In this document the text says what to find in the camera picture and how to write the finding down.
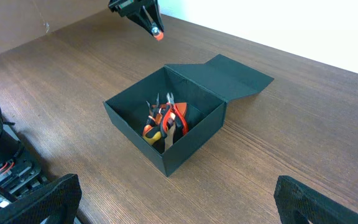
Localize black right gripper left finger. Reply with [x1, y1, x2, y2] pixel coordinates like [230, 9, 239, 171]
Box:
[0, 174, 82, 223]

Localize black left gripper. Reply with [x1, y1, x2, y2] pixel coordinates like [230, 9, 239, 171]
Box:
[108, 0, 164, 34]

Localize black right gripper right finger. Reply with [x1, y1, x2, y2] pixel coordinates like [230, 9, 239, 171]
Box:
[273, 175, 358, 224]

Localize small red cutting pliers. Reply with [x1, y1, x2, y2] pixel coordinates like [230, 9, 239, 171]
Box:
[160, 93, 189, 138]

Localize black box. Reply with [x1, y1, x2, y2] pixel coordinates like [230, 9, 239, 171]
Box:
[104, 54, 273, 177]

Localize orange scraper with tan handle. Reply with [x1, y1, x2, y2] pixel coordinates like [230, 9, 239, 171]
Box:
[160, 103, 188, 151]

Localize orange black needle-nose pliers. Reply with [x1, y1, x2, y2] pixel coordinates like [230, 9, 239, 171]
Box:
[142, 94, 162, 136]

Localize yellow black ratchet screwdriver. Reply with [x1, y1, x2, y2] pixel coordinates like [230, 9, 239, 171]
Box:
[142, 124, 162, 146]

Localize orange socket bit rail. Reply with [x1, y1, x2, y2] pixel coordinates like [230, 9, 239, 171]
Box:
[151, 27, 164, 41]

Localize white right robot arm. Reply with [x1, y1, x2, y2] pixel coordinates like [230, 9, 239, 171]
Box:
[0, 95, 358, 223]

